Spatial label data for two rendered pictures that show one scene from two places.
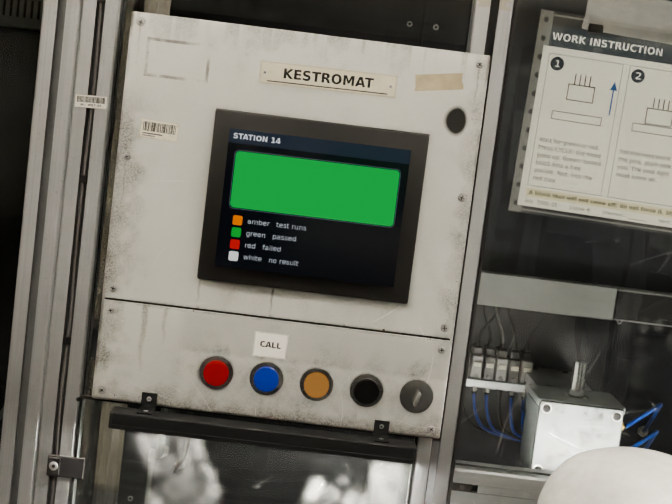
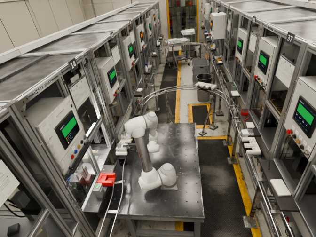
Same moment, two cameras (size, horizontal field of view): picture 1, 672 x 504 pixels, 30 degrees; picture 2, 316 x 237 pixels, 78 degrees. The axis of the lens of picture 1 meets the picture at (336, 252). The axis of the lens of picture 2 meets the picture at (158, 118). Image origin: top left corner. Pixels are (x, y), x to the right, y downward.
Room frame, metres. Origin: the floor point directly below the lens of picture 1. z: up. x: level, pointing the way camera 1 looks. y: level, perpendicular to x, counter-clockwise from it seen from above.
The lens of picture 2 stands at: (0.53, 1.14, 2.47)
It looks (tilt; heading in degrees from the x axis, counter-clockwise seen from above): 34 degrees down; 281
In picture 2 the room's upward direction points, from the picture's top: 7 degrees counter-clockwise
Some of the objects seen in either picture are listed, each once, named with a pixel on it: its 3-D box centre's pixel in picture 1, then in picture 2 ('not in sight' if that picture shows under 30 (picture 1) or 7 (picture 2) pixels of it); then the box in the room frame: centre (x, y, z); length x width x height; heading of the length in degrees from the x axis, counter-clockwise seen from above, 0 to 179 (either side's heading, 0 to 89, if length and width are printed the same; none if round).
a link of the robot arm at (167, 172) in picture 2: not in sight; (167, 173); (0.78, -0.21, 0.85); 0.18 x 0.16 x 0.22; 29
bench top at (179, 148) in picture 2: not in sight; (156, 159); (0.96, -0.60, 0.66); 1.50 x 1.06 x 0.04; 91
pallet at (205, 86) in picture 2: not in sight; (205, 86); (0.24, -2.27, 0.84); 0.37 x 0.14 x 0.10; 149
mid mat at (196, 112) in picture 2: not in sight; (200, 114); (0.30, -2.59, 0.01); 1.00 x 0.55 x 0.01; 91
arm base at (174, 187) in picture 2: not in sight; (169, 180); (0.77, -0.24, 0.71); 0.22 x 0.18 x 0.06; 91
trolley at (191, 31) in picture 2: not in sight; (188, 42); (0.53, -7.27, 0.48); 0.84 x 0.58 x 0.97; 99
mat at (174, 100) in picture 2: not in sight; (171, 75); (1.10, -5.04, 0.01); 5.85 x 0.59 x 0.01; 91
